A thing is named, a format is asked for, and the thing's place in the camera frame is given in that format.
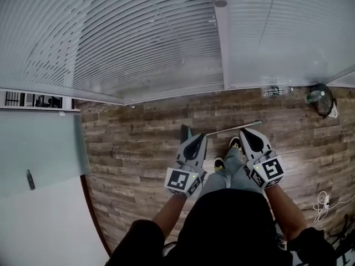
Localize white cable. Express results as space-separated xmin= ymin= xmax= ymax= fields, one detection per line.
xmin=313 ymin=191 xmax=355 ymax=223

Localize teal floor squeegee mop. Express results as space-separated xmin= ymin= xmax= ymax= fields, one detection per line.
xmin=180 ymin=120 xmax=263 ymax=145

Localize person's blue jeans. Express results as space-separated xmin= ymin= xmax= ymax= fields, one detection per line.
xmin=199 ymin=145 xmax=264 ymax=195

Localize small black marker pen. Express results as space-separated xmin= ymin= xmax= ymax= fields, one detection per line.
xmin=26 ymin=169 xmax=36 ymax=191

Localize green label plastic bottle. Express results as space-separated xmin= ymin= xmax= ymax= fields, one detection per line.
xmin=303 ymin=90 xmax=326 ymax=105

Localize dark fabric bag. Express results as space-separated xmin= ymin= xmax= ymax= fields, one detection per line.
xmin=308 ymin=83 xmax=338 ymax=120

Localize clear plastic bottle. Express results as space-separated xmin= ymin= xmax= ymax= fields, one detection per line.
xmin=261 ymin=85 xmax=295 ymax=98

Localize person's left forearm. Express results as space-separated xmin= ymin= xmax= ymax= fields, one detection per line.
xmin=151 ymin=193 xmax=187 ymax=245

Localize frosted glass door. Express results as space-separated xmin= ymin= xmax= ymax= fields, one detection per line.
xmin=0 ymin=109 xmax=92 ymax=198

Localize black office chair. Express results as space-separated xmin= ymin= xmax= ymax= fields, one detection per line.
xmin=327 ymin=213 xmax=355 ymax=266

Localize person in dark shirt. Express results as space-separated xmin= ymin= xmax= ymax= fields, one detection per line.
xmin=104 ymin=188 xmax=338 ymax=266

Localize person's left shoe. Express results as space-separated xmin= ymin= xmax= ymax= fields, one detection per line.
xmin=214 ymin=156 xmax=226 ymax=172

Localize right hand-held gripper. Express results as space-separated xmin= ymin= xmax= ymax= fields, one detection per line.
xmin=239 ymin=128 xmax=286 ymax=190

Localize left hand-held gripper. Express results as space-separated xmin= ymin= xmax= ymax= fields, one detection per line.
xmin=165 ymin=134 xmax=209 ymax=198

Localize person's right forearm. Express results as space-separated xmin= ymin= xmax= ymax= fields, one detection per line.
xmin=263 ymin=186 xmax=308 ymax=242

